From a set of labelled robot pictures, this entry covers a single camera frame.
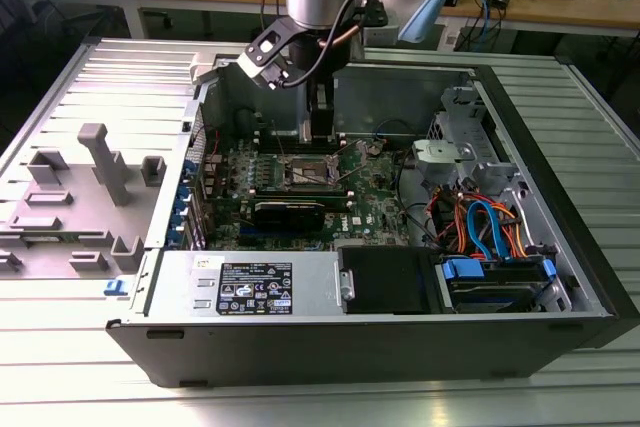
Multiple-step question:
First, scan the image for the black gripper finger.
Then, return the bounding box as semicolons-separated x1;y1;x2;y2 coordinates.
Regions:
312;79;335;142

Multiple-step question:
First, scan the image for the silver CPU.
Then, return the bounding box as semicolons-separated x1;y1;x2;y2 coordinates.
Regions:
298;116;317;147

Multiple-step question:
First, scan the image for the black CPU socket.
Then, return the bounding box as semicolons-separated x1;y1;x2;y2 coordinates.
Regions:
282;152;344;192

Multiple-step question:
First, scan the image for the black plastic bay cover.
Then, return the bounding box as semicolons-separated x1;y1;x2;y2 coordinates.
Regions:
337;245;441;316

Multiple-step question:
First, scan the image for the black cylindrical part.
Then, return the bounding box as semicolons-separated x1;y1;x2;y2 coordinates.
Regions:
233;106;257;137

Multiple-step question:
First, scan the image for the green motherboard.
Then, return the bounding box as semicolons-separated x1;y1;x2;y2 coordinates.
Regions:
199;134;426;252

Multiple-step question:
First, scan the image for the black graphics card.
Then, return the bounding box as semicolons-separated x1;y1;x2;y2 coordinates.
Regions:
249;199;326;234

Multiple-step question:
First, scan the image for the silver metal drive cage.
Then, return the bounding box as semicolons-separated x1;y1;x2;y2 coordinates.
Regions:
409;85;526;201

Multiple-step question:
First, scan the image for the silver power supply with label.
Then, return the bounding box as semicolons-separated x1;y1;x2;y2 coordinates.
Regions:
130;249;346;318

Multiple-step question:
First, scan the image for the black open PC case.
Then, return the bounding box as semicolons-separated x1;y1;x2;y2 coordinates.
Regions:
104;49;640;389

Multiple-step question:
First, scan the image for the hard disk in blue carrier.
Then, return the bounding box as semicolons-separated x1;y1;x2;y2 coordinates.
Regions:
439;254;559;313

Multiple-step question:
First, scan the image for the grey parts rack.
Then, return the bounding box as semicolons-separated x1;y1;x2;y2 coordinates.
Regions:
0;122;169;279

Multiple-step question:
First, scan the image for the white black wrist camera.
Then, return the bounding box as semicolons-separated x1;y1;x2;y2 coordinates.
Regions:
237;16;297;93

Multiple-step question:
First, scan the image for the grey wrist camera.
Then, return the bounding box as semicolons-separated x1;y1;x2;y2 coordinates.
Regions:
360;21;401;48

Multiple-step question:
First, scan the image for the orange red wire bundle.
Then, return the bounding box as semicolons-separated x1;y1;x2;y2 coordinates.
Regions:
427;188;471;253

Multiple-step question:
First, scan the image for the blue flat wire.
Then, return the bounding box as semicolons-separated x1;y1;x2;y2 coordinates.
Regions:
467;200;511;262

